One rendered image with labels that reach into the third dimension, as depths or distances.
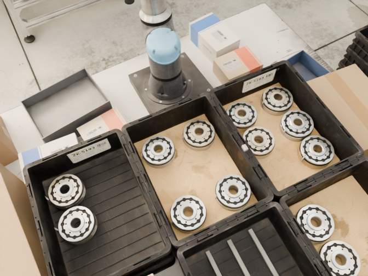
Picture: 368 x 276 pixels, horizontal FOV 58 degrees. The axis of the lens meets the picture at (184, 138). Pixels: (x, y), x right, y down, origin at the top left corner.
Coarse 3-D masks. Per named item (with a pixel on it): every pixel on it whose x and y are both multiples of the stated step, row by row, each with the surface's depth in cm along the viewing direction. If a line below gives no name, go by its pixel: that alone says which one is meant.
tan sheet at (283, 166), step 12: (276, 84) 119; (252, 96) 116; (264, 120) 111; (276, 120) 111; (240, 132) 110; (276, 132) 109; (312, 132) 109; (276, 144) 107; (288, 144) 107; (276, 156) 105; (288, 156) 105; (336, 156) 104; (264, 168) 103; (276, 168) 103; (288, 168) 103; (300, 168) 103; (312, 168) 102; (324, 168) 102; (276, 180) 101; (288, 180) 101; (300, 180) 101
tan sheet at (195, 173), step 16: (176, 128) 111; (176, 144) 108; (144, 160) 106; (176, 160) 105; (192, 160) 105; (208, 160) 105; (224, 160) 105; (160, 176) 103; (176, 176) 103; (192, 176) 102; (208, 176) 102; (160, 192) 100; (176, 192) 100; (192, 192) 100; (208, 192) 100; (208, 208) 97; (208, 224) 95
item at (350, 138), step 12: (252, 72) 109; (228, 84) 107; (312, 96) 104; (324, 108) 101; (228, 120) 100; (336, 120) 99; (348, 132) 97; (252, 156) 94; (360, 156) 93; (336, 168) 91; (264, 180) 91; (312, 180) 90; (276, 192) 89; (288, 192) 89
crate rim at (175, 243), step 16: (208, 96) 105; (160, 112) 102; (128, 144) 97; (240, 144) 96; (144, 176) 92; (256, 176) 91; (272, 192) 89; (160, 208) 88; (256, 208) 87; (224, 224) 85; (176, 240) 83; (192, 240) 83
